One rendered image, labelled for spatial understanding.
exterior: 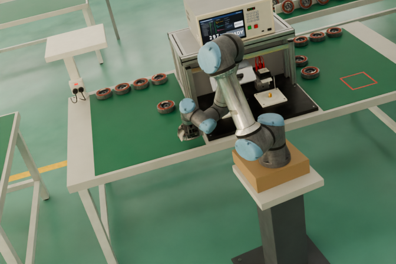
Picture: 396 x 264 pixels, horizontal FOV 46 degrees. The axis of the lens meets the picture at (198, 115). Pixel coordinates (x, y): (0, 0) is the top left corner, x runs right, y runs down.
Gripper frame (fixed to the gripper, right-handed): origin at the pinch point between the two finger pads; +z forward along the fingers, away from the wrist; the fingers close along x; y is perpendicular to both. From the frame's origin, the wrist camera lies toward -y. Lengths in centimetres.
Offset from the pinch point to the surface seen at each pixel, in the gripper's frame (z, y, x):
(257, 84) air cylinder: 17, -28, 49
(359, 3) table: 74, -111, 169
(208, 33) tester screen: -17, -48, 25
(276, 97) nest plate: 13, -14, 55
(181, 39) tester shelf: 3, -64, 11
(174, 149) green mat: 5.8, 3.9, -10.3
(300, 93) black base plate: 13, -13, 70
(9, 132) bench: 38, -53, -109
